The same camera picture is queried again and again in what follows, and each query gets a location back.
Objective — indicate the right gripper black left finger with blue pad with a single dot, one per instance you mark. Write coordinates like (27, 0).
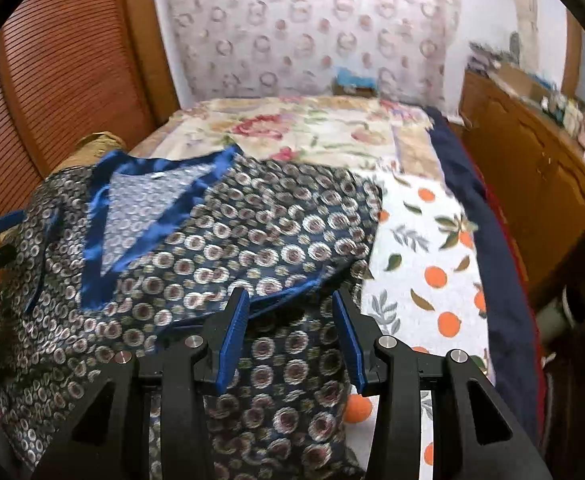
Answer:
(106, 436)

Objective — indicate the white orange-print cloth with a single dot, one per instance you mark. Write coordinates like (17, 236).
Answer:
(422, 284)

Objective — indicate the blue-topped box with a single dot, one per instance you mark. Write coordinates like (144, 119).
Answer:
(347, 83)

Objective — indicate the floral cream bedspread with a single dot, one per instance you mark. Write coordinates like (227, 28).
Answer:
(337, 131)

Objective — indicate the navy patterned satin garment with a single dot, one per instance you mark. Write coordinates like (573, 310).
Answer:
(129, 255)

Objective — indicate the wooden sideboard cabinet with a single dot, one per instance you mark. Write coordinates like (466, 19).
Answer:
(537, 174)

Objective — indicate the brown louvered wardrobe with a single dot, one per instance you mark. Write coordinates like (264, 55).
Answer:
(71, 68)

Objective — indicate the navy blue blanket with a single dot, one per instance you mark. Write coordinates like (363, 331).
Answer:
(513, 336)

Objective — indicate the cardboard box on sideboard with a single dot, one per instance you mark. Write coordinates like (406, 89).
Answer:
(518, 83)

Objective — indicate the circle-patterned sheer curtain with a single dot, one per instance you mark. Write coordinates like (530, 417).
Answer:
(258, 48)

